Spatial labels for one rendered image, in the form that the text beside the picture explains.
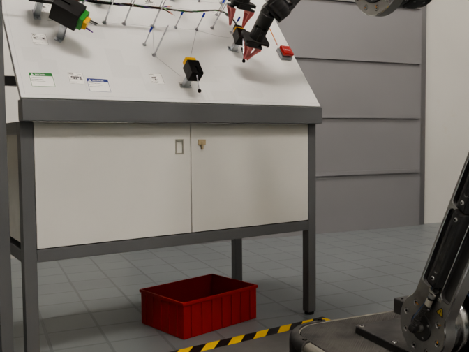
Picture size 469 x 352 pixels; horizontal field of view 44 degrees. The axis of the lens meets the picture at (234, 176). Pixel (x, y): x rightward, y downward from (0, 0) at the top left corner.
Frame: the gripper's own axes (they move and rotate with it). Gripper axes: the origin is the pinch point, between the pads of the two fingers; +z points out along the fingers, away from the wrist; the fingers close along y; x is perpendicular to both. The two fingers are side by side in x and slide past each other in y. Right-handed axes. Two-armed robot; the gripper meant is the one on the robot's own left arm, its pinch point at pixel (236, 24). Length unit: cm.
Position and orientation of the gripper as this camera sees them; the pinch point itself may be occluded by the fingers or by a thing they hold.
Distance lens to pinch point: 236.8
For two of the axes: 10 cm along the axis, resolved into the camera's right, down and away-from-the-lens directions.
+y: -9.2, -0.8, -3.7
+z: -2.4, 8.8, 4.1
